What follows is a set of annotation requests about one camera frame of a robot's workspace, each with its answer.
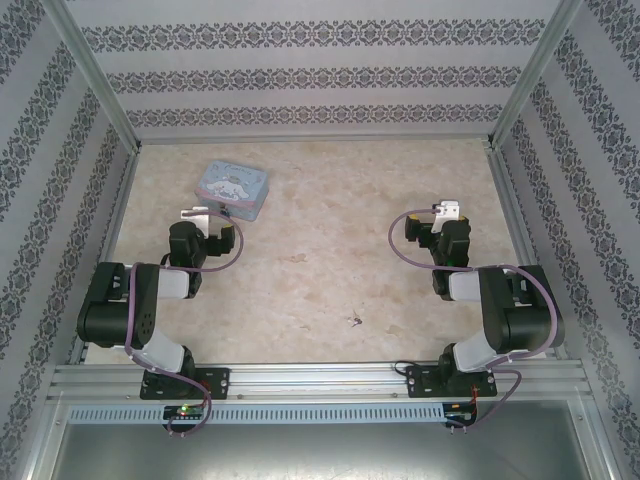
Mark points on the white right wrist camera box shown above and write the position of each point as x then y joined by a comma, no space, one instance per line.
446,212

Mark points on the aluminium side rail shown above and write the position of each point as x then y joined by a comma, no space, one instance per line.
117,215
515,210

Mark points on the aluminium mounting rail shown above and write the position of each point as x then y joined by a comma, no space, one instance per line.
320,381

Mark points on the aluminium frame post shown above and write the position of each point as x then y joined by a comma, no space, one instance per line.
535,70
90,70

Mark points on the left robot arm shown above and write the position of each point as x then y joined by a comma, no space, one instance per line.
115,310

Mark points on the blue cartoon print tin box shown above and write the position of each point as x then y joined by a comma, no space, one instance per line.
235,185

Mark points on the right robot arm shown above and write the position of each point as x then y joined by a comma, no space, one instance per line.
525,320

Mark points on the grey metal panel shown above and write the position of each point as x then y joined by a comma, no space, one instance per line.
320,452

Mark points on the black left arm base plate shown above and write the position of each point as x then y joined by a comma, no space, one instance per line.
217,382

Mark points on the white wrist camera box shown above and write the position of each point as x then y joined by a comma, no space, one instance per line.
197,216
446,212

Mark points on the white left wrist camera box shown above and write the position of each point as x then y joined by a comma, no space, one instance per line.
197,216

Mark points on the small metal key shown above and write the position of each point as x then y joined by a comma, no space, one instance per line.
356,321

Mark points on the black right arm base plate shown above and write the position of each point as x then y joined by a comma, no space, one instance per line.
422,382

